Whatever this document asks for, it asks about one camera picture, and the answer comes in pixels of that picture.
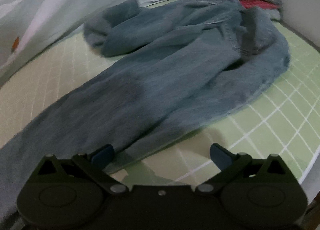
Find blue denim jeans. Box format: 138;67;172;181
1;0;290;229

